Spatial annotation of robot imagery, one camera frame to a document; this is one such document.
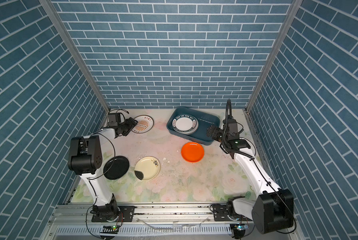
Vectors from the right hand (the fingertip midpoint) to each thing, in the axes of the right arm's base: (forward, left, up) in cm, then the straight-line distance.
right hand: (212, 128), depth 83 cm
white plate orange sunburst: (+16, +48, -19) cm, 54 cm away
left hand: (+10, +51, -11) cm, 53 cm away
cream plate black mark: (-17, +37, -20) cm, 46 cm away
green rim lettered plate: (+17, +17, -18) cm, 30 cm away
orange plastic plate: (-4, +11, -20) cm, 23 cm away
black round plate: (-19, +56, -18) cm, 62 cm away
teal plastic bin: (+25, +2, -21) cm, 33 cm away
